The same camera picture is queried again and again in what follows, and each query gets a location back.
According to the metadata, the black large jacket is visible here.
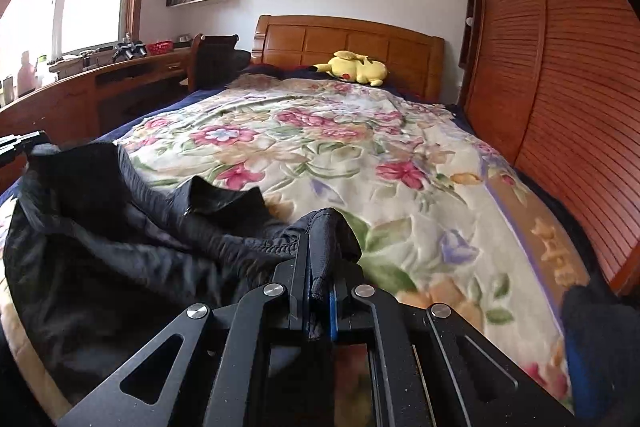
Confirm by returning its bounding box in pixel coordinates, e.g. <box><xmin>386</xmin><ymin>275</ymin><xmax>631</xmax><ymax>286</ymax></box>
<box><xmin>4</xmin><ymin>142</ymin><xmax>361</xmax><ymax>402</ymax></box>

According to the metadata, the wooden chair with dark clothes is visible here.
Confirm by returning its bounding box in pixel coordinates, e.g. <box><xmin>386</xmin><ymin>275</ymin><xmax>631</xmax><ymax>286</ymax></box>
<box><xmin>186</xmin><ymin>34</ymin><xmax>252</xmax><ymax>93</ymax></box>

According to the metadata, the floral bed blanket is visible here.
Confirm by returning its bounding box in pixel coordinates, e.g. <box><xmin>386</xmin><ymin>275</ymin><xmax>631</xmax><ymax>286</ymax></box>
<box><xmin>1</xmin><ymin>74</ymin><xmax>587</xmax><ymax>426</ymax></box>

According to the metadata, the wooden desk cabinet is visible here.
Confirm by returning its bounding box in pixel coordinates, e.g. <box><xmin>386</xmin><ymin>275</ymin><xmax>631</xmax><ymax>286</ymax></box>
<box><xmin>0</xmin><ymin>45</ymin><xmax>196</xmax><ymax>195</ymax></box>

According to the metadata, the wooden bed headboard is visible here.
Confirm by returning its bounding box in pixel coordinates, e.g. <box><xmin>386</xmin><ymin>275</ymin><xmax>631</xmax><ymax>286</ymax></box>
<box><xmin>252</xmin><ymin>14</ymin><xmax>445</xmax><ymax>103</ymax></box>

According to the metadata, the yellow Pikachu plush toy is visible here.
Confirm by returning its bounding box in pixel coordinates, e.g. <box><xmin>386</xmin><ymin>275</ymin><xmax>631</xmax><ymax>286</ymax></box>
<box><xmin>314</xmin><ymin>50</ymin><xmax>388</xmax><ymax>87</ymax></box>

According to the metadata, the wooden slatted wardrobe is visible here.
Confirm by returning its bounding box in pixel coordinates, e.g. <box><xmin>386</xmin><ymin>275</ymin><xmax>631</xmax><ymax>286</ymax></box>
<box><xmin>461</xmin><ymin>0</ymin><xmax>639</xmax><ymax>295</ymax></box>

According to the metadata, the red basket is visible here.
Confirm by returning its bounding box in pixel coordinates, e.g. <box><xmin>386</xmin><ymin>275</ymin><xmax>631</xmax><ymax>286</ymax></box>
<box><xmin>145</xmin><ymin>40</ymin><xmax>174</xmax><ymax>56</ymax></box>

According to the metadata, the black device on desk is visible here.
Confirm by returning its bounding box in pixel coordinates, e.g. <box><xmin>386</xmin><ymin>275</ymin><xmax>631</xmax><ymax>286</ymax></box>
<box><xmin>112</xmin><ymin>34</ymin><xmax>148</xmax><ymax>63</ymax></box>

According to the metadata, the pink bottle on windowsill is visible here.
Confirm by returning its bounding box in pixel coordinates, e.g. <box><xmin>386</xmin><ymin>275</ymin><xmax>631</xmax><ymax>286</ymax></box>
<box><xmin>17</xmin><ymin>51</ymin><xmax>38</xmax><ymax>96</ymax></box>

